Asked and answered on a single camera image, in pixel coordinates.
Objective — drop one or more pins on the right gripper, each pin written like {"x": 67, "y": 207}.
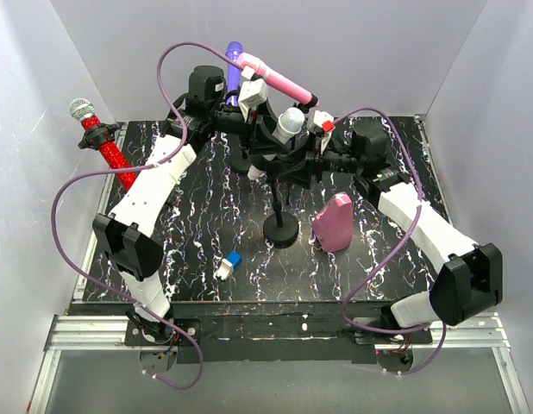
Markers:
{"x": 310, "y": 162}

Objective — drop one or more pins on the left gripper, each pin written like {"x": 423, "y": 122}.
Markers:
{"x": 264, "y": 125}

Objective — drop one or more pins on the white microphone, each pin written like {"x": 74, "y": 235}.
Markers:
{"x": 289, "y": 124}

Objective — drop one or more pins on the black round-base mic stand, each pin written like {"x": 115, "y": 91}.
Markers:
{"x": 280, "y": 228}

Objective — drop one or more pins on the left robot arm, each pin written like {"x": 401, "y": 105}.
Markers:
{"x": 125, "y": 234}

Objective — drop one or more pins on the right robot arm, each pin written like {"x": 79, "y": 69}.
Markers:
{"x": 470, "y": 275}

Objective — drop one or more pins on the black tripod mic stand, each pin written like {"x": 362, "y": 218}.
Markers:
{"x": 291, "y": 157}

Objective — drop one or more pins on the purple mic round-base stand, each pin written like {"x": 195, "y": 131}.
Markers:
{"x": 239, "y": 160}

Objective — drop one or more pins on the pink microphone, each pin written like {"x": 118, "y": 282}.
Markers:
{"x": 277, "y": 81}

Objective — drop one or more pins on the purple microphone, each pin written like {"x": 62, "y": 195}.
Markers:
{"x": 234, "y": 49}

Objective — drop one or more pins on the red glitter microphone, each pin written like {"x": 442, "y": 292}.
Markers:
{"x": 82, "y": 109}

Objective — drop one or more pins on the pink wedge-shaped case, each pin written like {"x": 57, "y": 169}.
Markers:
{"x": 333, "y": 226}

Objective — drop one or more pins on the blue and white block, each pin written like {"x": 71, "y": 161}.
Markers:
{"x": 228, "y": 265}

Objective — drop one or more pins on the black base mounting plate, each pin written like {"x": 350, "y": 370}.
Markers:
{"x": 273, "y": 331}

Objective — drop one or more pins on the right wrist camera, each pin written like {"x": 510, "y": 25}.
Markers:
{"x": 323, "y": 126}

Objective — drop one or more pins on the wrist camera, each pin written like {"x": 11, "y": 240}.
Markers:
{"x": 323, "y": 126}
{"x": 253, "y": 91}

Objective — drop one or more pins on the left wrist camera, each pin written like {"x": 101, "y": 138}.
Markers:
{"x": 253, "y": 91}

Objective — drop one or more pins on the aluminium frame rail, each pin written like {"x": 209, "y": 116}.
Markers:
{"x": 97, "y": 361}

